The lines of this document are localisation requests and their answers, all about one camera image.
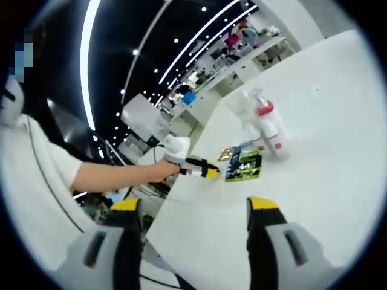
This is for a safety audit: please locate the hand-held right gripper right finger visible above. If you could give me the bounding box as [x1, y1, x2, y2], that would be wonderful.
[246, 196, 338, 290]

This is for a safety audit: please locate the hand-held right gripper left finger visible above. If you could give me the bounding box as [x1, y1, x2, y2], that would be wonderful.
[56, 198, 143, 290]

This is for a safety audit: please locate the green black printed packet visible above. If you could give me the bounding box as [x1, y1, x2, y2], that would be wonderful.
[224, 147, 263, 184]

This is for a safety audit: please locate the red-banded white skincare bottle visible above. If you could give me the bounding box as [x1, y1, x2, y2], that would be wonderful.
[246, 86, 281, 140]

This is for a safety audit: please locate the long ceiling light strip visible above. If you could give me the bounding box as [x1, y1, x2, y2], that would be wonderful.
[80, 0, 103, 131]

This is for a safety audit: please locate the white chest device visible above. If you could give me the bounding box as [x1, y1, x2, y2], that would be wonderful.
[0, 74, 27, 129]

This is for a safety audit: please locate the blue storage box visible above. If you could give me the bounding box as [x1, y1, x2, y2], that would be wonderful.
[181, 91, 198, 107]

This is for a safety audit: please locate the white skincare bottle text label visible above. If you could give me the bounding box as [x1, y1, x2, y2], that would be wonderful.
[241, 119, 267, 145]

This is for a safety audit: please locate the person's left hand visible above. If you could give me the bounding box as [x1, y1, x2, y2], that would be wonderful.
[149, 159, 183, 184]

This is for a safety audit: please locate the long white office desk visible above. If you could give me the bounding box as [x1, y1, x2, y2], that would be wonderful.
[169, 35, 297, 134]

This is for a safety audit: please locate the person in white shirt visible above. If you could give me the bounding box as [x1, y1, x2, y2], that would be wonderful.
[0, 113, 102, 272]

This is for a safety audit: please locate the small gold foil packet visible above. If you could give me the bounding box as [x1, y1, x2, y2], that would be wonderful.
[218, 147, 236, 163]

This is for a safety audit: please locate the white skincare bottle red square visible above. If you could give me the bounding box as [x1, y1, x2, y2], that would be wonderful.
[263, 116, 291, 158]

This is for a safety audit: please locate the white skincare tube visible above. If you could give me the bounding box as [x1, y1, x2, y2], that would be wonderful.
[228, 90, 258, 135]

